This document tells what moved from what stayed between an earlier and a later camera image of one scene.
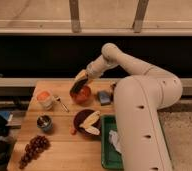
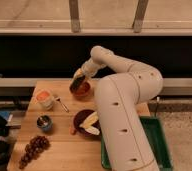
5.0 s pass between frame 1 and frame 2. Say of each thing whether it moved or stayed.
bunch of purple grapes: stayed
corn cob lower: stayed
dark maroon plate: stayed
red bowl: moved
